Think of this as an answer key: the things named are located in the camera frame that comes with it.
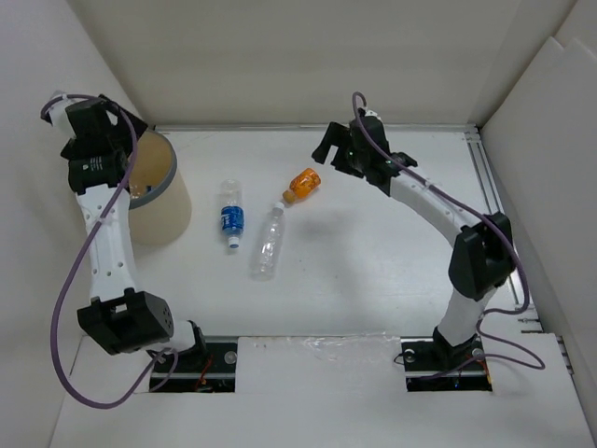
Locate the aluminium rail right edge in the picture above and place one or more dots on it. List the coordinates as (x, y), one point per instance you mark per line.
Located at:
(528, 322)

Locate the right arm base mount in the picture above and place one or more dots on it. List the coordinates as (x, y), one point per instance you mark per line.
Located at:
(428, 367)

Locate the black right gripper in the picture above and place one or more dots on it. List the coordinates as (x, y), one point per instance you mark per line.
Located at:
(337, 134)

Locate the clear unlabelled plastic bottle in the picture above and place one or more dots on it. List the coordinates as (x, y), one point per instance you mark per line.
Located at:
(269, 244)

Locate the beige bin with grey rim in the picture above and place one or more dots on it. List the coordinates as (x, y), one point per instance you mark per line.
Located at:
(164, 214)

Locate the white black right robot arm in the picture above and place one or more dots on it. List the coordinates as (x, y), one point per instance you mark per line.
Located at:
(479, 263)

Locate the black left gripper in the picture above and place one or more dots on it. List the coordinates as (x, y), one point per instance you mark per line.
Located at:
(122, 129)

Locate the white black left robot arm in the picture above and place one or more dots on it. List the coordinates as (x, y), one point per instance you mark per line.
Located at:
(121, 318)

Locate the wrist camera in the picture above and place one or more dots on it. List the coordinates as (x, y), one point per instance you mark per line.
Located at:
(369, 113)
(54, 112)

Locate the blue label bottle left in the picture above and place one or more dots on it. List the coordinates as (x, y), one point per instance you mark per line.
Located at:
(231, 212)

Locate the red label plastic bottle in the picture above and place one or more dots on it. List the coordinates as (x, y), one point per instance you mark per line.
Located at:
(138, 191)

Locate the orange plastic bottle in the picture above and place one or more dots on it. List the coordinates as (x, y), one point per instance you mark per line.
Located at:
(302, 186)

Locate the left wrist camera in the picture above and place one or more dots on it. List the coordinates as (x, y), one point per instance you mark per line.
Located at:
(54, 112)

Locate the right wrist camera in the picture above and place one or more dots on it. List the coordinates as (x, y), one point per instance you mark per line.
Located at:
(369, 113)

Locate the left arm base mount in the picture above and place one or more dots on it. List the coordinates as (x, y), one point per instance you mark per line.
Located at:
(213, 371)

